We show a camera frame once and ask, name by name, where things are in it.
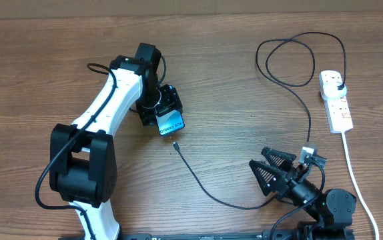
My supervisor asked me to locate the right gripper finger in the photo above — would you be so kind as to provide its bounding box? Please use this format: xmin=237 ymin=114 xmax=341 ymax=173
xmin=249 ymin=160 xmax=286 ymax=196
xmin=261 ymin=147 xmax=297 ymax=170

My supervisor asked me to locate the Samsung Galaxy smartphone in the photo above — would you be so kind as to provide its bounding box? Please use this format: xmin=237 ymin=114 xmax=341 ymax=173
xmin=156 ymin=110 xmax=185 ymax=136

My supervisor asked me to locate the black USB charging cable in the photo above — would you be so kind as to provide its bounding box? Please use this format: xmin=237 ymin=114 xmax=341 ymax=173
xmin=172 ymin=31 xmax=348 ymax=211

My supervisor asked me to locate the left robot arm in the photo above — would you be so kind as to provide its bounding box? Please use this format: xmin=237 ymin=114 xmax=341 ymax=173
xmin=43 ymin=43 xmax=185 ymax=239

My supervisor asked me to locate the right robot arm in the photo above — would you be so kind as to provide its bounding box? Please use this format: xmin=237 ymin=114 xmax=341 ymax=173
xmin=249 ymin=143 xmax=356 ymax=239

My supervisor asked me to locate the white charger plug adapter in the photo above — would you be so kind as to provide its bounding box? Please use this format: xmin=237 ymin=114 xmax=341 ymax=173
xmin=320 ymin=83 xmax=347 ymax=101

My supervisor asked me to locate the white power strip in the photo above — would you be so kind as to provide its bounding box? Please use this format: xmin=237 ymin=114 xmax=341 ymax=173
xmin=318 ymin=70 xmax=353 ymax=133

